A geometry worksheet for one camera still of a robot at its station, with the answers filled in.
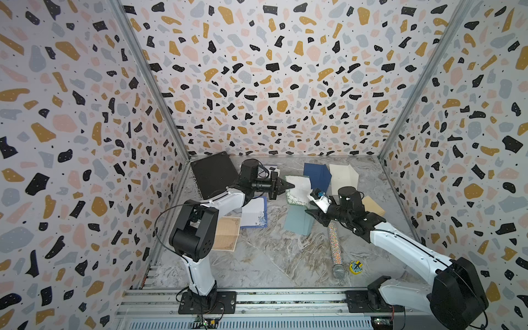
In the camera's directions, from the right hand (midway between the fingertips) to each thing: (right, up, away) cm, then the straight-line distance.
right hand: (310, 205), depth 81 cm
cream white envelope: (+24, +12, +32) cm, 42 cm away
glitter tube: (+10, -23, -3) cm, 26 cm away
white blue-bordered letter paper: (-24, -6, +16) cm, 29 cm away
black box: (-50, +13, +37) cm, 63 cm away
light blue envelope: (-3, -9, +13) cm, 16 cm away
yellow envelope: (+34, -4, +23) cm, 42 cm away
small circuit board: (-37, -40, -10) cm, 55 cm away
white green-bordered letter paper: (-5, +4, -1) cm, 7 cm away
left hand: (-6, +8, -2) cm, 10 cm away
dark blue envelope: (+10, +12, +32) cm, 36 cm away
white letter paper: (-15, +15, +6) cm, 22 cm away
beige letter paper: (-36, -14, +10) cm, 40 cm away
